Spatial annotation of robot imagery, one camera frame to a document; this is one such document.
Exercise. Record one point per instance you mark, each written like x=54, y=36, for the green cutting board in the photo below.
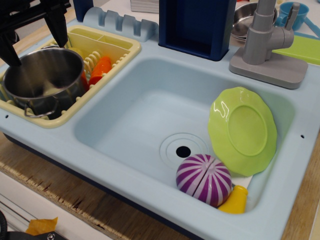
x=303, y=48

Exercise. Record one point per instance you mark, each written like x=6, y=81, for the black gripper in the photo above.
x=14, y=14

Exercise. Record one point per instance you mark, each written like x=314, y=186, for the blue plastic cup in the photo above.
x=295, y=12

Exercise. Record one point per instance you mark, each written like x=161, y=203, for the dark blue plastic box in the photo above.
x=197, y=27

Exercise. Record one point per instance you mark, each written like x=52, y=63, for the cream dish drying rack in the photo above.
x=94, y=44

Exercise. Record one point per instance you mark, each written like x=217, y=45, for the yellow toy bottle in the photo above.
x=236, y=202

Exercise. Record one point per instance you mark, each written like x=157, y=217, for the green plastic plate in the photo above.
x=242, y=131

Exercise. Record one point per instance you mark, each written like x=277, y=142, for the grey striped box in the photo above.
x=145, y=6

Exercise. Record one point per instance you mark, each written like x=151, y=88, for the orange tape piece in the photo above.
x=41, y=226

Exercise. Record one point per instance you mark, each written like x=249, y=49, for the stainless steel pot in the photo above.
x=48, y=81

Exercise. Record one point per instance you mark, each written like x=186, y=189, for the grey toy faucet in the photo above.
x=257, y=60

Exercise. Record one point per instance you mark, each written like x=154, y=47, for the orange toy cup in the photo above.
x=102, y=67

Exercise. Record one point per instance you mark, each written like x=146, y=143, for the purple striped toy onion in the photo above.
x=205, y=178

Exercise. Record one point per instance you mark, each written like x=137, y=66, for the stainless steel bowl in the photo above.
x=243, y=18

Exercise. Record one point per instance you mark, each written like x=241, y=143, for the white board in sink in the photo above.
x=241, y=181

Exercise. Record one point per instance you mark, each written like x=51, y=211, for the light blue toy sink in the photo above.
x=125, y=138

